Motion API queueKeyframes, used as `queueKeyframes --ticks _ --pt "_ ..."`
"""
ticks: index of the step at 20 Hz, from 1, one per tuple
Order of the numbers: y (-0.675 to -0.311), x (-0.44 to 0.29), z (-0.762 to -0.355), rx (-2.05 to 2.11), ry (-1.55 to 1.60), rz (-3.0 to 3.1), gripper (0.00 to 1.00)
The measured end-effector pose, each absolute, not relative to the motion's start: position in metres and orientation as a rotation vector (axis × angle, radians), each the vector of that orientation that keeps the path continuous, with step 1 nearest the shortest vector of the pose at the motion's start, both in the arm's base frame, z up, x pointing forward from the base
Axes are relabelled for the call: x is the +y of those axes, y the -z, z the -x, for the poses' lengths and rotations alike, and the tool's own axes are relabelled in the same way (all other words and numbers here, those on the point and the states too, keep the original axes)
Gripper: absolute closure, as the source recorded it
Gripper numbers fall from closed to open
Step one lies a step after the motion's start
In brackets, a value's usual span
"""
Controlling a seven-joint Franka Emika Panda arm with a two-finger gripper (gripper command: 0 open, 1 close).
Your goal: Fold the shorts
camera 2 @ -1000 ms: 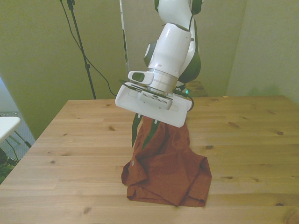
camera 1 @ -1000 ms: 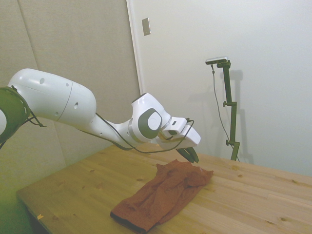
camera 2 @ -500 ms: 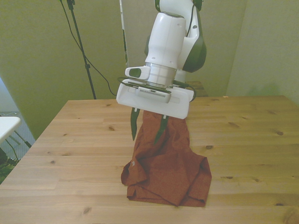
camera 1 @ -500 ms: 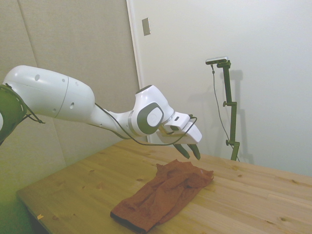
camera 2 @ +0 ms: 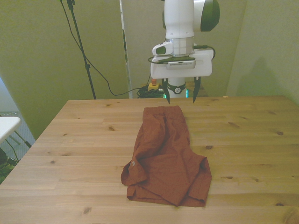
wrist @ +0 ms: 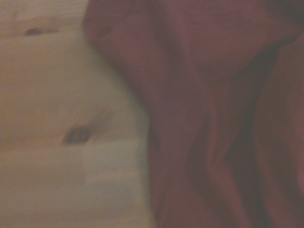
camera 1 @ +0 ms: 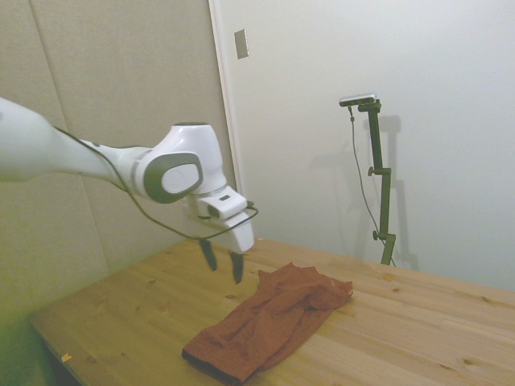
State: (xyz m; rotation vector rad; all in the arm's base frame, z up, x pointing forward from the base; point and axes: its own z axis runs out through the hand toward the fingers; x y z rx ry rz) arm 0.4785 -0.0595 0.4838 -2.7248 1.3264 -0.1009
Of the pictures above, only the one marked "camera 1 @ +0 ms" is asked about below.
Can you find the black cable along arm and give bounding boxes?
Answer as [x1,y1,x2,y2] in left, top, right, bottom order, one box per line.
[51,126,259,239]

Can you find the dark jointed camera stand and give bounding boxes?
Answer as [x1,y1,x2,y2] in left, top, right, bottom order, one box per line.
[357,100,398,265]

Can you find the grey wall plate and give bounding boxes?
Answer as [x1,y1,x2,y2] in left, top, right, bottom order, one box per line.
[233,28,250,60]

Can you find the rust red shorts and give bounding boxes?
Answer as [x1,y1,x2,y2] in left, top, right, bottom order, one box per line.
[180,263,355,382]

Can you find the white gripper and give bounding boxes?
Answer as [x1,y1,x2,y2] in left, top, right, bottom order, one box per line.
[199,191,256,285]

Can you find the grey exterior camera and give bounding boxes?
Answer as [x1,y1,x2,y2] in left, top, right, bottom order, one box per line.
[339,92,379,108]

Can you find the white door frame trim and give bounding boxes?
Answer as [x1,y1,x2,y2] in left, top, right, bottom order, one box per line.
[208,0,249,236]

